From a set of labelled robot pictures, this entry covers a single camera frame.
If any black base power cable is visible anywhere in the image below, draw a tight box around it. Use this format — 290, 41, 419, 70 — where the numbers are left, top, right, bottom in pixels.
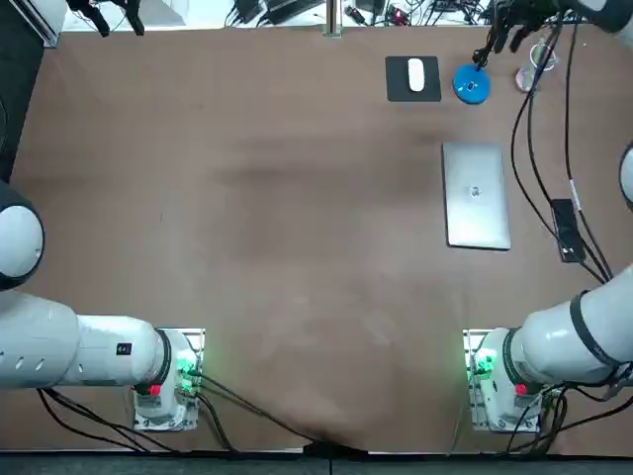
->
195, 370, 370, 455

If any black cable with white tag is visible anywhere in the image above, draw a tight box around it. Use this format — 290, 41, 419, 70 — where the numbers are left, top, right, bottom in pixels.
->
563, 22, 617, 281

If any aluminium camera post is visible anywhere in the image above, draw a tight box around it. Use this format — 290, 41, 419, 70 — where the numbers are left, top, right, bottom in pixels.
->
321, 0, 346, 39

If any black power adapter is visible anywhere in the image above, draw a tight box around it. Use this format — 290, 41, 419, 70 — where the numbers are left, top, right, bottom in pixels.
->
230, 0, 264, 25

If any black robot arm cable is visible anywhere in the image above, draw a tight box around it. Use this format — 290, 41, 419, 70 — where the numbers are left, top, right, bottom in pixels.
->
510, 24, 612, 286

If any aluminium frame rail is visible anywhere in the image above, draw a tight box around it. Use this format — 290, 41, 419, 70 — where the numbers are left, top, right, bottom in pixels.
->
42, 0, 68, 49

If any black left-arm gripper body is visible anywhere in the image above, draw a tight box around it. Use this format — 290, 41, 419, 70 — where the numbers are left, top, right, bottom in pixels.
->
66, 0, 144, 12

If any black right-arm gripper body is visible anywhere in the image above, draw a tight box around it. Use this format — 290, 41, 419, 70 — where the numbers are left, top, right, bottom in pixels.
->
489, 0, 563, 26

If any white computer mouse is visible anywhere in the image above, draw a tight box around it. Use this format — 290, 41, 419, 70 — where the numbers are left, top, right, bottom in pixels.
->
407, 57, 426, 93

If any silver laptop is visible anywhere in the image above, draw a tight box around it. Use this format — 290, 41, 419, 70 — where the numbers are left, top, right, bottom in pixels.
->
441, 142, 512, 251

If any blue desk lamp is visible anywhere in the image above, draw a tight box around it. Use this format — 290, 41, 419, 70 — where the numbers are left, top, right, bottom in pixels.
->
452, 29, 497, 105

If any dark grey mouse pad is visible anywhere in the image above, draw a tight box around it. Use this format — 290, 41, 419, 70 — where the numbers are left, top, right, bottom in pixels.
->
385, 54, 442, 104

